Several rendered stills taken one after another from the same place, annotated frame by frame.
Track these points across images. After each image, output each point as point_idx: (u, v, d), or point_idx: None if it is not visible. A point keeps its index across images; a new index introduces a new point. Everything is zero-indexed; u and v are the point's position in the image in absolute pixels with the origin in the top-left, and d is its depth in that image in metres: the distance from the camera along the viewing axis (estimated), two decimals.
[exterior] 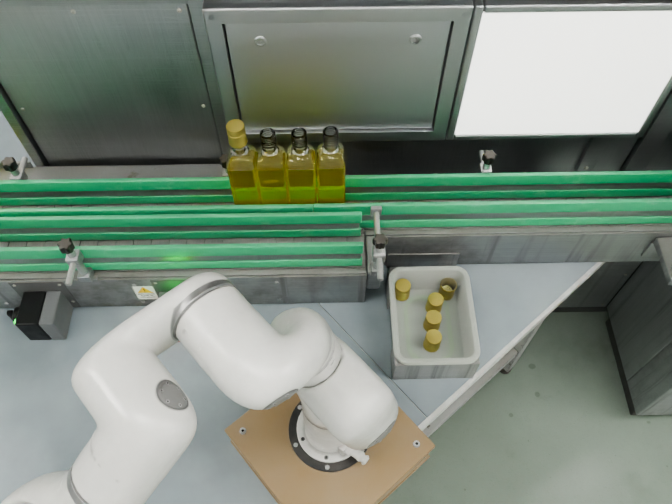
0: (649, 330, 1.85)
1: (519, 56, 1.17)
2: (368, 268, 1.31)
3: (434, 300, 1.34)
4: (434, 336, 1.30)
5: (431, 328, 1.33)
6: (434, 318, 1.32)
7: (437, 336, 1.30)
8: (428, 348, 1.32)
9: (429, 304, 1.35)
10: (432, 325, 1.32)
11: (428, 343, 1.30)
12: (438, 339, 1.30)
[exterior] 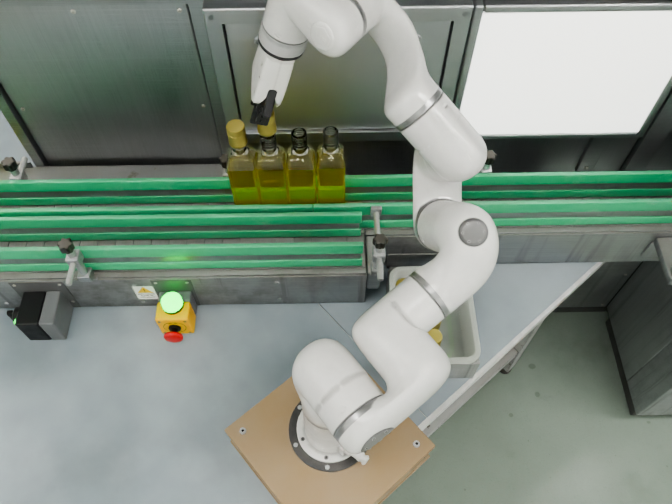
0: (649, 330, 1.85)
1: (519, 56, 1.17)
2: (368, 268, 1.31)
3: None
4: (434, 336, 1.30)
5: (431, 328, 1.34)
6: None
7: (437, 336, 1.30)
8: None
9: (270, 120, 1.11)
10: None
11: None
12: (438, 339, 1.30)
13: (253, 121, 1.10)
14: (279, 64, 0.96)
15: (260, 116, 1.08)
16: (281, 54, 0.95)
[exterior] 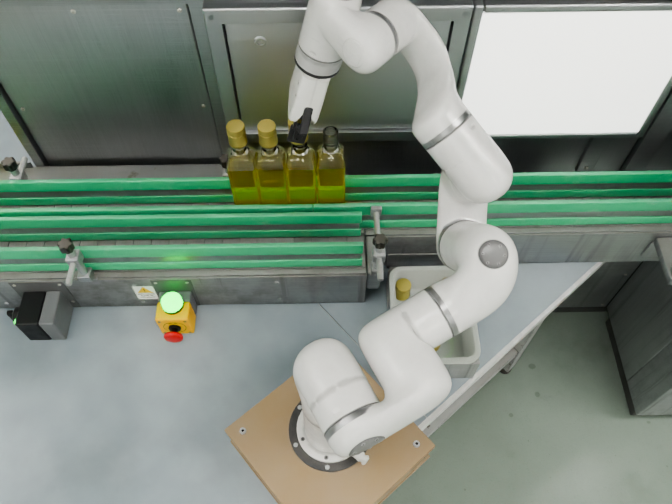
0: (649, 330, 1.85)
1: (519, 56, 1.17)
2: (368, 268, 1.31)
3: (268, 126, 1.14)
4: None
5: None
6: (299, 120, 1.12)
7: None
8: None
9: (271, 133, 1.14)
10: None
11: None
12: None
13: (290, 139, 1.12)
14: (315, 82, 0.98)
15: (297, 134, 1.10)
16: (317, 72, 0.97)
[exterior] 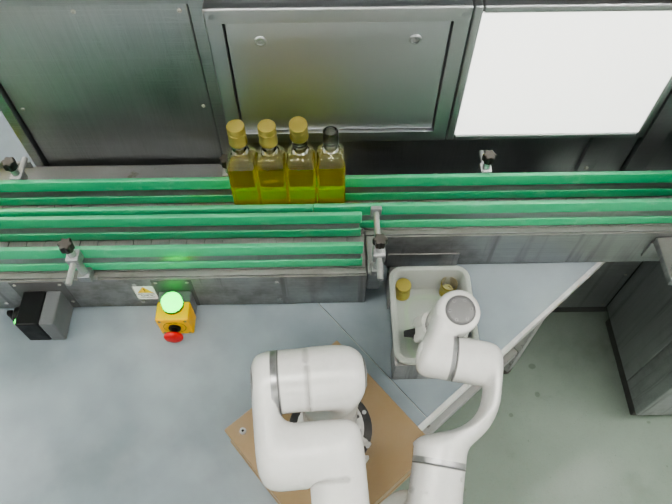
0: (649, 330, 1.85)
1: (519, 56, 1.17)
2: (368, 268, 1.31)
3: (268, 126, 1.14)
4: None
5: (307, 132, 1.15)
6: (300, 123, 1.13)
7: None
8: None
9: (271, 133, 1.14)
10: (307, 127, 1.13)
11: None
12: None
13: None
14: (421, 323, 1.17)
15: None
16: (426, 322, 1.16)
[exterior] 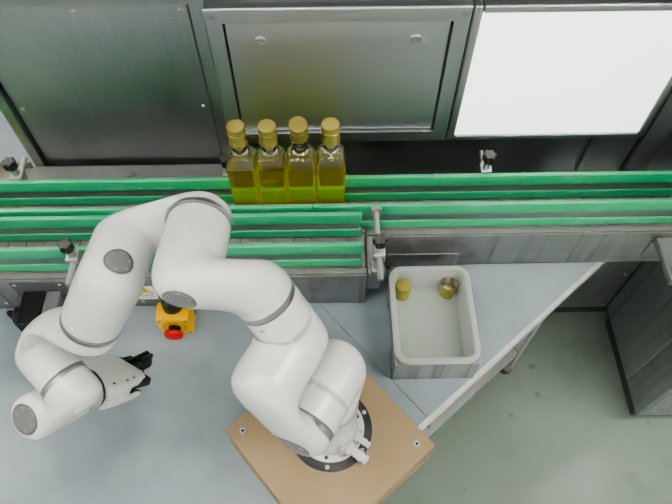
0: (649, 330, 1.85)
1: (519, 56, 1.17)
2: (368, 268, 1.31)
3: (268, 126, 1.14)
4: (330, 123, 1.15)
5: (307, 132, 1.15)
6: (300, 123, 1.13)
7: (331, 121, 1.15)
8: (338, 138, 1.17)
9: (271, 133, 1.14)
10: (307, 127, 1.13)
11: (337, 131, 1.15)
12: (334, 120, 1.15)
13: (148, 365, 1.24)
14: (108, 401, 1.08)
15: (144, 367, 1.22)
16: (99, 402, 1.07)
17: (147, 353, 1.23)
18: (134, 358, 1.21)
